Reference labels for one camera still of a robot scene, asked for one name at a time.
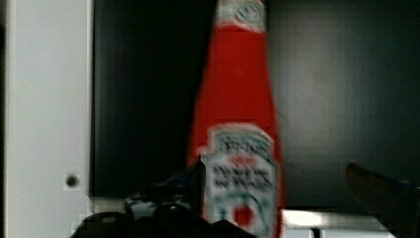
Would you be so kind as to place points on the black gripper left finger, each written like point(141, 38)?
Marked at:
point(171, 209)

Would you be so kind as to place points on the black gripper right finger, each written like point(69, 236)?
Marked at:
point(394, 203)

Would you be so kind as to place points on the red felt ketchup bottle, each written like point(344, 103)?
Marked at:
point(234, 129)

